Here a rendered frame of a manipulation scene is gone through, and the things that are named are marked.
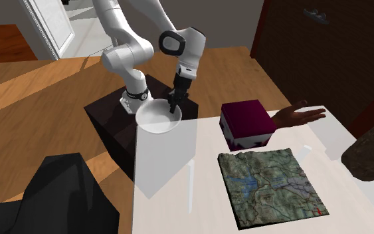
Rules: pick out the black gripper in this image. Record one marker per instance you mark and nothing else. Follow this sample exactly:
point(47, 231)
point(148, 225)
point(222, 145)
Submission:
point(182, 83)

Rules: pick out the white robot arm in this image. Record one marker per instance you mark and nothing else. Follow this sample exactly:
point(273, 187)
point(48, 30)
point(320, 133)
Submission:
point(131, 51)

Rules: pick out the white bowl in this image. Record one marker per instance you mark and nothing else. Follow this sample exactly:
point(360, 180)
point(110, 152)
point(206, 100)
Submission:
point(156, 122)

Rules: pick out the dark robot stand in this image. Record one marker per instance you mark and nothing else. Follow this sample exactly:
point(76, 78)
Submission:
point(109, 120)

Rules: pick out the purple box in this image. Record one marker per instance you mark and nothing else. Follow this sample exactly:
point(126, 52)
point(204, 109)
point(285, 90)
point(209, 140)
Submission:
point(246, 120)

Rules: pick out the brown hand figure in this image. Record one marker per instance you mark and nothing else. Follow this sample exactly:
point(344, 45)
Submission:
point(295, 116)

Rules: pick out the green relief map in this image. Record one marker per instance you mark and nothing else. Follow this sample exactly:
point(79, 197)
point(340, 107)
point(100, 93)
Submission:
point(267, 184)

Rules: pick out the white door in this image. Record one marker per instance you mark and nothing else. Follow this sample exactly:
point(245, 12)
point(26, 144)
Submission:
point(49, 22)

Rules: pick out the dark brown wooden cabinet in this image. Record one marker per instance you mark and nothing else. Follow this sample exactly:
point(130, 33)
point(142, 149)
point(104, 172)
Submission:
point(329, 61)

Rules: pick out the brown rock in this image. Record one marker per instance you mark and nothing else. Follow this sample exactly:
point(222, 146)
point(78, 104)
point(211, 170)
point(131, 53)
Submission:
point(373, 155)

